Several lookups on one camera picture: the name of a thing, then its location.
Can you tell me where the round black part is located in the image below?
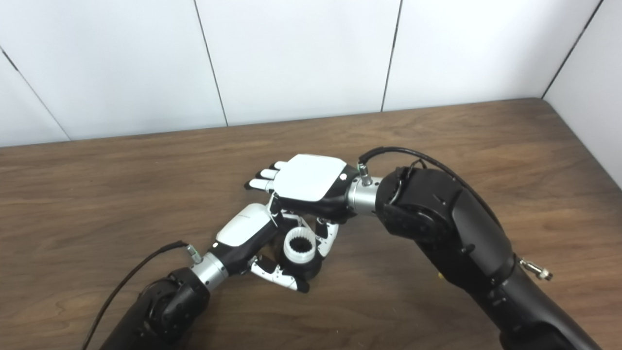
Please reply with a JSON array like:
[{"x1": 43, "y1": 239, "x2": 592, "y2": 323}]
[{"x1": 270, "y1": 221, "x2": 325, "y2": 282}]

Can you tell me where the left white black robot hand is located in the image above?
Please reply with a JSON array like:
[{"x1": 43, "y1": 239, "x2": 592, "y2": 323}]
[{"x1": 207, "y1": 194, "x2": 311, "y2": 294}]

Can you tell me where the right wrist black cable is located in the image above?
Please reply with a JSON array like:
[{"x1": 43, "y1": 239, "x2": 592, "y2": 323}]
[{"x1": 358, "y1": 147, "x2": 553, "y2": 281}]

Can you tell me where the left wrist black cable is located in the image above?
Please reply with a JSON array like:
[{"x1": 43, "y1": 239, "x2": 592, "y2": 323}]
[{"x1": 80, "y1": 241, "x2": 202, "y2": 350}]

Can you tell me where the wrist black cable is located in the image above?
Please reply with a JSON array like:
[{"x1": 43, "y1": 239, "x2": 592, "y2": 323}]
[
  {"x1": 80, "y1": 241, "x2": 202, "y2": 350},
  {"x1": 358, "y1": 147, "x2": 553, "y2": 281}
]

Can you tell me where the white ring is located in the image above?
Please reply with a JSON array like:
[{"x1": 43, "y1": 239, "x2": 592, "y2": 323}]
[{"x1": 283, "y1": 227, "x2": 318, "y2": 264}]

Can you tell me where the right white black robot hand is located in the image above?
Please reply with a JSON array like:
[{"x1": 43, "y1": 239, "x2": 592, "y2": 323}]
[{"x1": 244, "y1": 154, "x2": 361, "y2": 258}]

